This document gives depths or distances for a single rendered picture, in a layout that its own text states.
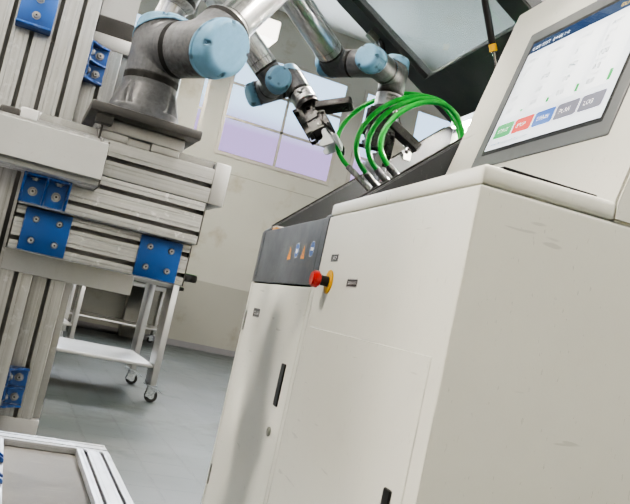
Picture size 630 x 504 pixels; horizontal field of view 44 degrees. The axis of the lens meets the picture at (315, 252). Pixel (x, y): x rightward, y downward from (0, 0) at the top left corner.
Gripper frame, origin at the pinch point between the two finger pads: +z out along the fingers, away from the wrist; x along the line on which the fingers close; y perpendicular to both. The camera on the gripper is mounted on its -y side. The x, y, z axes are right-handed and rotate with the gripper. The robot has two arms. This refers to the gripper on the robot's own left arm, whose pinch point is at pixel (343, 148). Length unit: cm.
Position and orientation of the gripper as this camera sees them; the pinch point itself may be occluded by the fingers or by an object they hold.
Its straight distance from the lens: 228.7
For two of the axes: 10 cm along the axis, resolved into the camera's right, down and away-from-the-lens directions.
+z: 4.3, 7.8, -4.5
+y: -8.6, 5.0, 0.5
